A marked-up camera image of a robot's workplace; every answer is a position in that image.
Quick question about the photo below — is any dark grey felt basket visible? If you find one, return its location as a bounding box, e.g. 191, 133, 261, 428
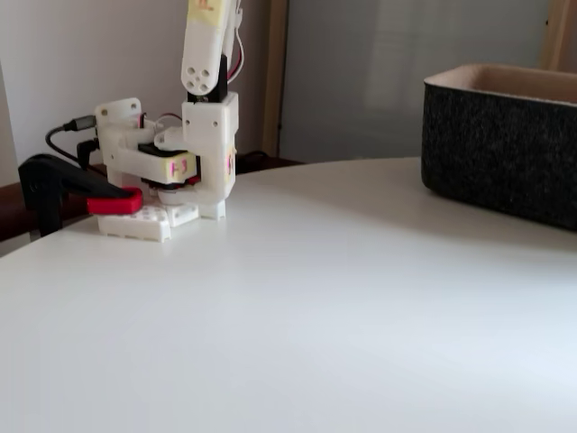
421, 63, 577, 234

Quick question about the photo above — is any black clamp with red pad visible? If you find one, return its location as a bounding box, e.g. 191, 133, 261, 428
17, 152, 144, 239

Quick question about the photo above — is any light wooden post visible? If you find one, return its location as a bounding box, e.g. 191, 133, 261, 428
540, 0, 577, 76
262, 0, 289, 160

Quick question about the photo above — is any black power plug cable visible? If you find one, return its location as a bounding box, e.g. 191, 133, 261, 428
77, 139, 101, 170

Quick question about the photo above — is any black cable with grey plug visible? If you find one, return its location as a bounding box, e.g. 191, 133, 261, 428
44, 115, 98, 169

